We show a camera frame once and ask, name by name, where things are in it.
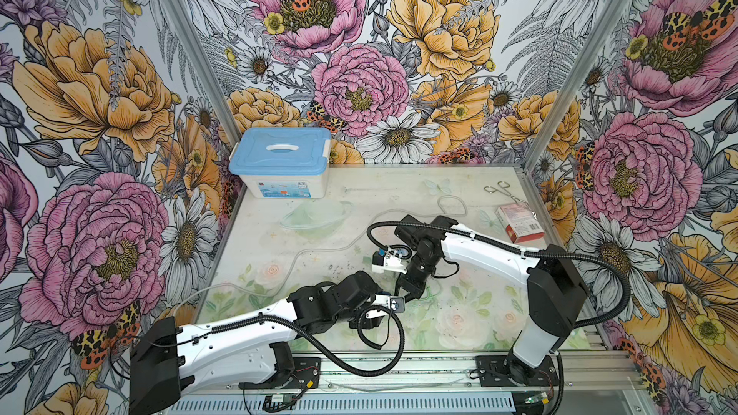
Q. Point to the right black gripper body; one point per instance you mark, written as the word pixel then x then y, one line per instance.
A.
pixel 420 267

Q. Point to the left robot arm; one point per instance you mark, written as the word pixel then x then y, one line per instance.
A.
pixel 170 361

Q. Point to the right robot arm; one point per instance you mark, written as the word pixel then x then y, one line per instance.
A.
pixel 556 292

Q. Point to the metal surgical scissors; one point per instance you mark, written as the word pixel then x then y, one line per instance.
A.
pixel 503 188

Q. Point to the red white medicine box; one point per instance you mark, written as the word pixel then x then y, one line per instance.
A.
pixel 520 223

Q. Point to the blue lid storage box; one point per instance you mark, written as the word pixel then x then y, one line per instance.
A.
pixel 283 162

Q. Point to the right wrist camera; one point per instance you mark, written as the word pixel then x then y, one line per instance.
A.
pixel 392 260

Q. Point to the aluminium front rail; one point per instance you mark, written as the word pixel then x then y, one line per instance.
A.
pixel 575 382

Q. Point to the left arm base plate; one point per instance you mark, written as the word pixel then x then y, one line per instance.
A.
pixel 302 372

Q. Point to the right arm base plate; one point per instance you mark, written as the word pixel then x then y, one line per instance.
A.
pixel 508 371

